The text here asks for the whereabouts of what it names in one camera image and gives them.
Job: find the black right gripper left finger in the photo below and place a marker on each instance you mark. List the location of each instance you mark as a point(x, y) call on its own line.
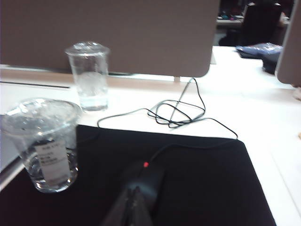
point(120, 212)

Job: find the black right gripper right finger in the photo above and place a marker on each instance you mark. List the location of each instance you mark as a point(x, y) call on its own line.
point(141, 212)

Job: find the tall clear cup siren logo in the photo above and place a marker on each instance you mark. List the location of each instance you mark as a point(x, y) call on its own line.
point(91, 77)

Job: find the black mouse pad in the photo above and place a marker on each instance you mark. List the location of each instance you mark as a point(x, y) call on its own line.
point(200, 183)

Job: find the white partition foot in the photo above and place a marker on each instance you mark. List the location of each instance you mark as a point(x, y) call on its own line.
point(177, 79)

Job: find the long brown desk partition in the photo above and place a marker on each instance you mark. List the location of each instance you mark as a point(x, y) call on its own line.
point(141, 35)

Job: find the dark grey pouch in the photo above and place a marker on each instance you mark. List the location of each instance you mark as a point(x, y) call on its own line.
point(271, 66)

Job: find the blue folded cloth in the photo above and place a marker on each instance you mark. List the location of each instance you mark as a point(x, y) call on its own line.
point(258, 50)

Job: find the short brown desk partition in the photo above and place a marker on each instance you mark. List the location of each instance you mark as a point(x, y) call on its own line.
point(291, 47)

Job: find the black office chair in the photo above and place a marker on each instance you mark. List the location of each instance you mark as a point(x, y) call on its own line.
point(258, 21)

